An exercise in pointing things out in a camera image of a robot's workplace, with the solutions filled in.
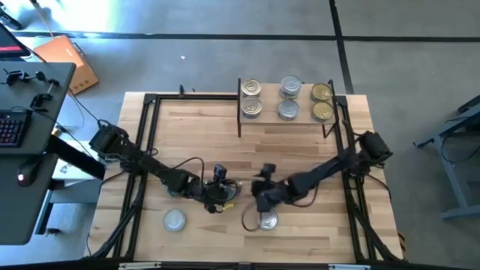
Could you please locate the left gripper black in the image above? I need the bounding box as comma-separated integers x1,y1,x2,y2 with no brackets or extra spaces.
200,181,239,215

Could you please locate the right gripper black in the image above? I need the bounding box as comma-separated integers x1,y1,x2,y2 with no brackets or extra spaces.
250,178,290,213

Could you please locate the green label pull-tab can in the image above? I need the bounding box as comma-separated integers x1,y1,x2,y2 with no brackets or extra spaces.
311,101,335,124
310,82,333,104

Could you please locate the wooden shelf with black legs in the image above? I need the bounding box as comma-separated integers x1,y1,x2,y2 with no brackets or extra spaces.
236,77,339,139

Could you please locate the silver pull-tab tin can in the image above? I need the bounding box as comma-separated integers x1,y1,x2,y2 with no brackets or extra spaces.
258,209,280,231

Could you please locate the silver plain-lid tin can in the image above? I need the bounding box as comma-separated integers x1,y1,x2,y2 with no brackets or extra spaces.
162,208,188,233

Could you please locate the white box with logo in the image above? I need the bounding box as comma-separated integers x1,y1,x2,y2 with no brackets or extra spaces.
51,140,104,182

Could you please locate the black computer mouse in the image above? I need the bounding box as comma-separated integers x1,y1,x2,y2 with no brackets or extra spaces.
16,156,43,188

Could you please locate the grey metal stand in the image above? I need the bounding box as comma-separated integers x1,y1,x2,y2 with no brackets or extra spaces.
413,93,480,221

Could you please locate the black office desk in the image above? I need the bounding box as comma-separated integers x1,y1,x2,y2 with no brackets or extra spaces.
0,61,107,247

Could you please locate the black desk clamp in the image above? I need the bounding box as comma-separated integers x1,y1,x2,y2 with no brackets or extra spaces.
1,68,48,86
28,78,61,113

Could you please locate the orange box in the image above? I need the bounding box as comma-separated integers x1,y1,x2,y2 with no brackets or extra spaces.
32,34,100,96

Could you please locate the black keyboard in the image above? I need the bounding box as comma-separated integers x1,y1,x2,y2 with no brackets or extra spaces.
0,109,33,148

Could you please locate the black monitor screen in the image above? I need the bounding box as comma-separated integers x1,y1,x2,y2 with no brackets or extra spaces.
0,22,32,60

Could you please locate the small black object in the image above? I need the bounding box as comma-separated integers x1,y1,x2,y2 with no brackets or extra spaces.
0,5,23,32

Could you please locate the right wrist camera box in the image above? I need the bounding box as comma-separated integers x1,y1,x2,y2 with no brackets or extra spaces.
260,163,278,181

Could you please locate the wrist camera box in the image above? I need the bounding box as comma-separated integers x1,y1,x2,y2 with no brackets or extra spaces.
212,163,228,185
260,163,278,181

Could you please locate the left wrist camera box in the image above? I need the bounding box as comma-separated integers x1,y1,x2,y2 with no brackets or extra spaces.
212,163,228,185

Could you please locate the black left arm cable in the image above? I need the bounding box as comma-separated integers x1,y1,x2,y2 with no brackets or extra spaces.
164,156,206,188

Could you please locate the white frame bracket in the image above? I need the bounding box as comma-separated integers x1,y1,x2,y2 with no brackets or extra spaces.
118,262,162,270
328,263,371,270

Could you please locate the black aluminium table frame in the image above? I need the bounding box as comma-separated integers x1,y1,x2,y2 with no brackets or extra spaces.
82,85,405,270

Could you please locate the black floor cable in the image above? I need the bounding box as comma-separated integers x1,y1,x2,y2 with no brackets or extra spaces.
67,89,102,125

